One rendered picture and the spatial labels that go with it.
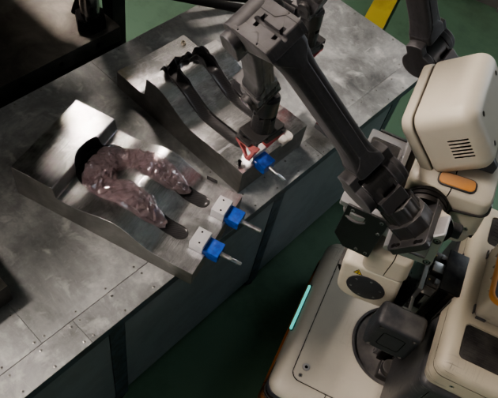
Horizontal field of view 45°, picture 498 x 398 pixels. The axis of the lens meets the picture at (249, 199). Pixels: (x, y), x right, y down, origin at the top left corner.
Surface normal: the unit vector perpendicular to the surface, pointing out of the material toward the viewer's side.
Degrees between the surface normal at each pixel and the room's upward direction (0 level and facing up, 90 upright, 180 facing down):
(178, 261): 0
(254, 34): 30
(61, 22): 0
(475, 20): 0
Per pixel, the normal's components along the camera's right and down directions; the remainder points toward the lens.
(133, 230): 0.54, -0.29
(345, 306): 0.15, -0.55
